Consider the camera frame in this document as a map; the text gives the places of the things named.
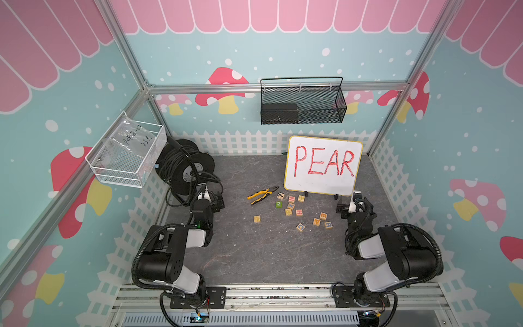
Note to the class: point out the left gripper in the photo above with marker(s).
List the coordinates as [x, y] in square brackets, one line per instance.
[216, 206]

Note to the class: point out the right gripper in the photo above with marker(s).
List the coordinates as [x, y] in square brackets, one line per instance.
[370, 213]

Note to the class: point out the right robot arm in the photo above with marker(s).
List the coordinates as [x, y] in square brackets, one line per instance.
[411, 254]

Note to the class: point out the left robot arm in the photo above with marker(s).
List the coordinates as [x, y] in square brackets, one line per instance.
[159, 263]

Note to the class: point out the whiteboard with PEAR writing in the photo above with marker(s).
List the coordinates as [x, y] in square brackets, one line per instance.
[322, 165]

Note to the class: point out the yellow black pliers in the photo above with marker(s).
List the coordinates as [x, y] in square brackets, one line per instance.
[262, 194]

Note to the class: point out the wooden block blue C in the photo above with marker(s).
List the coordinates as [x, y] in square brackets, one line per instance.
[300, 227]

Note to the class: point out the black cable reel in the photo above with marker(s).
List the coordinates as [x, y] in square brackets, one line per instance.
[185, 169]

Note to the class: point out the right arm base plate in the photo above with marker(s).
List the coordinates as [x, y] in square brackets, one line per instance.
[347, 297]

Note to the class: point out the clear plastic wall bin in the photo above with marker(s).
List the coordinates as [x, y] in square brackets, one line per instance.
[128, 152]

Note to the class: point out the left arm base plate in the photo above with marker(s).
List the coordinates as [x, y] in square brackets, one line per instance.
[212, 298]

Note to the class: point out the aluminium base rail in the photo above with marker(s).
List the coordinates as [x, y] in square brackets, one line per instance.
[286, 297]

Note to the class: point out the black wire mesh basket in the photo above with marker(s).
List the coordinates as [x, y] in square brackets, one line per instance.
[306, 100]

